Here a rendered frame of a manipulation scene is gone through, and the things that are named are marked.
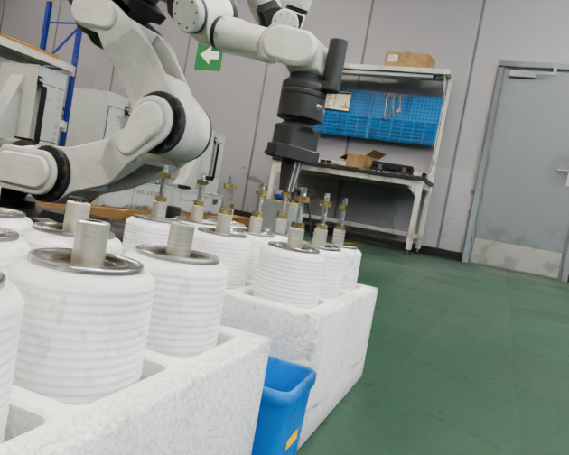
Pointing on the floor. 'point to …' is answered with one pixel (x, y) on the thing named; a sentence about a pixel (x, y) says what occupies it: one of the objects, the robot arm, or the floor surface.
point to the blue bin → (282, 407)
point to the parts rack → (17, 52)
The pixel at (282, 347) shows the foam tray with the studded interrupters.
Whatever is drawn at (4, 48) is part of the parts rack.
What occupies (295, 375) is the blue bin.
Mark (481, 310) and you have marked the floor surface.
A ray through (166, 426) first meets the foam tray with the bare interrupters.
